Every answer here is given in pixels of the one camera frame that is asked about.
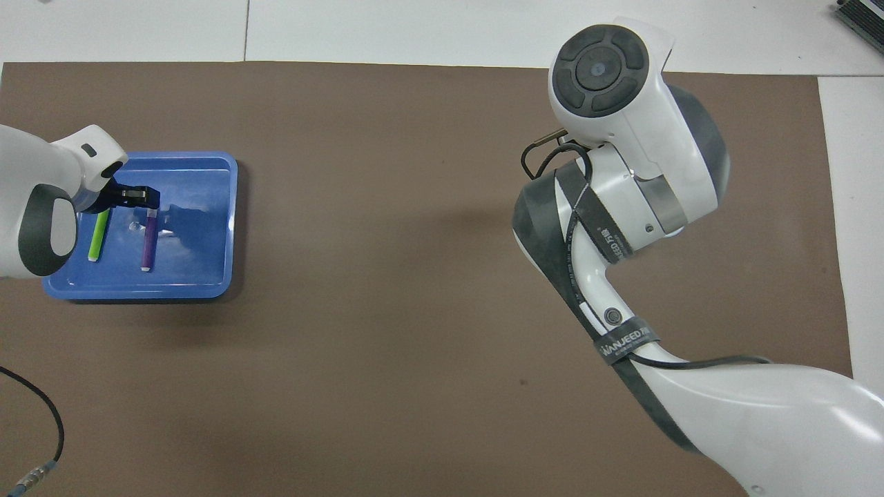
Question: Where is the black cable with metal plug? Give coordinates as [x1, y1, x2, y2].
[0, 366, 65, 492]

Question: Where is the purple pen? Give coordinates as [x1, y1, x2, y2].
[141, 209, 160, 272]

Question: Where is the blue plastic tray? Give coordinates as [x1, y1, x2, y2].
[41, 151, 239, 301]

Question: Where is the green pen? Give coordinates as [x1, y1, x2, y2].
[88, 209, 111, 263]

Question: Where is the grey ribbed device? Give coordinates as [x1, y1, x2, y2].
[834, 0, 884, 37]

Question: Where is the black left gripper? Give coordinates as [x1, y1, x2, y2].
[95, 178, 162, 213]

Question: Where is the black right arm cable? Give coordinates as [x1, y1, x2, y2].
[521, 128, 774, 368]

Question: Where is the brown table mat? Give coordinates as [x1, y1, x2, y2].
[0, 61, 854, 497]

